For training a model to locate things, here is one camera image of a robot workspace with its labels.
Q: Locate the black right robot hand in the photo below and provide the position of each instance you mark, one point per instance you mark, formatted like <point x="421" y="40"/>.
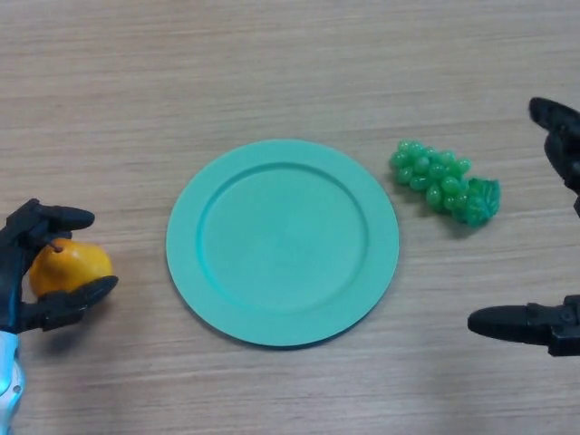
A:
<point x="512" y="321"/>

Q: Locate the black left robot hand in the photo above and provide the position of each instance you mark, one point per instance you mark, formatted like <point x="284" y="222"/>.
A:
<point x="13" y="258"/>

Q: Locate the yellow pear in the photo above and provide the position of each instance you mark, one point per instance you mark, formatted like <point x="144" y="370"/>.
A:
<point x="72" y="267"/>

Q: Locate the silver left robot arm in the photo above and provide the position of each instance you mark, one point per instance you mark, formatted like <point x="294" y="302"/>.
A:
<point x="9" y="376"/>

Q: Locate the green round plate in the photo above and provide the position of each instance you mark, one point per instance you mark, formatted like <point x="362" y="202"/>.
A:
<point x="283" y="244"/>

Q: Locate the green grape bunch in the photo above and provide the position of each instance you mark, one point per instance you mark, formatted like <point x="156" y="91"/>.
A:
<point x="437" y="179"/>

